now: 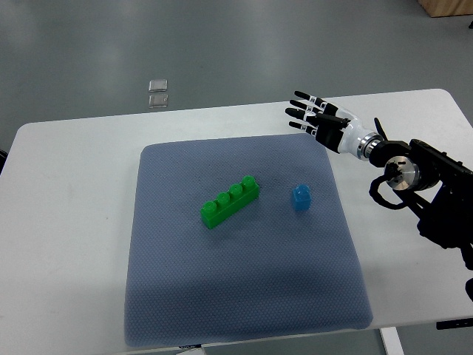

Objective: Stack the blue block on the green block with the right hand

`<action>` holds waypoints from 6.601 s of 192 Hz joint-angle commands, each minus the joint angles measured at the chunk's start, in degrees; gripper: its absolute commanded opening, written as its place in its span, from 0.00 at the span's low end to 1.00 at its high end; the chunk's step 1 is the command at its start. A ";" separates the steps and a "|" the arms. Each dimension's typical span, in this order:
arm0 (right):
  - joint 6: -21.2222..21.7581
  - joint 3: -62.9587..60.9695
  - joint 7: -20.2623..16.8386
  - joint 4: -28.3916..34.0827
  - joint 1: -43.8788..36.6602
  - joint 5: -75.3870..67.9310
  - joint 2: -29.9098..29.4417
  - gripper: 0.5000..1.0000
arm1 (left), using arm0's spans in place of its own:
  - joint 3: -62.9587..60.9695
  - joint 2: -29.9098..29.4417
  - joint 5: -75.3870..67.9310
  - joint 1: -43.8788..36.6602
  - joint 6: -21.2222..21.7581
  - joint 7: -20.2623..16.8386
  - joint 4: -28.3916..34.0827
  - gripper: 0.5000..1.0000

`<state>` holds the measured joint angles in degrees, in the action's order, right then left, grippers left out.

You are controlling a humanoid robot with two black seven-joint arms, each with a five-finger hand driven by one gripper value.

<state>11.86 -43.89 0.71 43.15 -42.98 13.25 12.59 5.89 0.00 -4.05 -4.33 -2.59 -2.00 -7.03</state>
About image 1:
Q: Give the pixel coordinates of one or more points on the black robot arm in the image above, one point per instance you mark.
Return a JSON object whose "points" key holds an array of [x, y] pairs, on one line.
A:
{"points": [[435, 187]]}

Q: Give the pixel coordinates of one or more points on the black object at left edge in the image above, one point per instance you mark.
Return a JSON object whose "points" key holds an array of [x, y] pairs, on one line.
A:
{"points": [[3, 158]]}

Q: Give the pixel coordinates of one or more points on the wooden box corner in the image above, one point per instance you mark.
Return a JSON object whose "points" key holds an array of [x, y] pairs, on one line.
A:
{"points": [[446, 8]]}

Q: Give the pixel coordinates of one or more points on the blue-grey textured mat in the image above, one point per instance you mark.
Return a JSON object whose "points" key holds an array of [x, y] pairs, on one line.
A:
{"points": [[266, 271]]}

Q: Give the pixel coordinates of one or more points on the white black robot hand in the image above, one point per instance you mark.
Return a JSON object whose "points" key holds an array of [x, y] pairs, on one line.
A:
{"points": [[332, 126]]}

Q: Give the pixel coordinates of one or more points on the small blue block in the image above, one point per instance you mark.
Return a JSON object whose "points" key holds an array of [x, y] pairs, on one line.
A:
{"points": [[301, 198]]}

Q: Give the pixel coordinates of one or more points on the long green block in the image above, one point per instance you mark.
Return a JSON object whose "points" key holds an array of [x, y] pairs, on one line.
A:
{"points": [[226, 204]]}

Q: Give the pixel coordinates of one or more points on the upper metal floor plate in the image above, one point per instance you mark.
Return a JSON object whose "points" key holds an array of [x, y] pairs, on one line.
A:
{"points": [[158, 85]]}

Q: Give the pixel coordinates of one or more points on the black table control panel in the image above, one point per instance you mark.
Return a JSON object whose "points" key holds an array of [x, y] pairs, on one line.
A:
{"points": [[454, 324]]}

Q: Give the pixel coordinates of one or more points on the white table leg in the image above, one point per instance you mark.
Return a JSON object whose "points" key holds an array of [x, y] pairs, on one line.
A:
{"points": [[391, 341]]}

